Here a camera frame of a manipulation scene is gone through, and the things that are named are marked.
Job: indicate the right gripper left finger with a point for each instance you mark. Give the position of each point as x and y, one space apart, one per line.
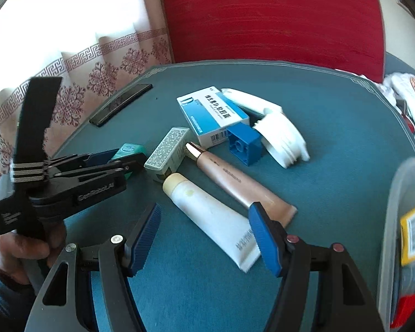
65 300

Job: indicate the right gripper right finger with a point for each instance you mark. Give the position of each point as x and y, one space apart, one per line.
343 301

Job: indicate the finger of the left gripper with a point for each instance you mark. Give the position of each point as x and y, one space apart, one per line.
103 169
79 161

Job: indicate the teal dental floss box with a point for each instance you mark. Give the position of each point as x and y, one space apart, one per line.
133 155

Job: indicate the grey printed small box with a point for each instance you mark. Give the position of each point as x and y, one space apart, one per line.
168 155

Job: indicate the red toy brick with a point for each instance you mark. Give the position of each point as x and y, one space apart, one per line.
404 309

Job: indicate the white cream tube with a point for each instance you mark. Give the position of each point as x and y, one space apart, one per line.
228 229

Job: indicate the blue toy brick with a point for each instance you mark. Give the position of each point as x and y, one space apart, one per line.
244 143

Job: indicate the rose gold cosmetic tube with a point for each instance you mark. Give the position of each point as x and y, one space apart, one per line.
239 185

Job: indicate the white round cap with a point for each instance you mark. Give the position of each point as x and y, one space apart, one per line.
282 139

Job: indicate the blue sleeved forearm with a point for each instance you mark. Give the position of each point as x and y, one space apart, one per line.
16 302

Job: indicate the left hand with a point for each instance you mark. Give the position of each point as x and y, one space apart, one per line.
15 248

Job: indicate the black smartphone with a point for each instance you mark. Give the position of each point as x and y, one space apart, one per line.
119 103

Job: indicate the clear plastic bowl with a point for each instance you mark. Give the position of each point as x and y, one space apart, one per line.
401 201

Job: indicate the blue white medicine box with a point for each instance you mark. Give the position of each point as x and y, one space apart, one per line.
209 113

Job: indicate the patterned curtain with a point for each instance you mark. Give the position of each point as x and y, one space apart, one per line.
61 61

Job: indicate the white sachet packet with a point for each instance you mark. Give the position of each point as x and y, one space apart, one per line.
251 103

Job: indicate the floral quilt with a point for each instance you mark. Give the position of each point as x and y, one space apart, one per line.
411 100

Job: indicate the red upholstered headboard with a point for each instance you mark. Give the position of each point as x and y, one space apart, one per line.
339 34

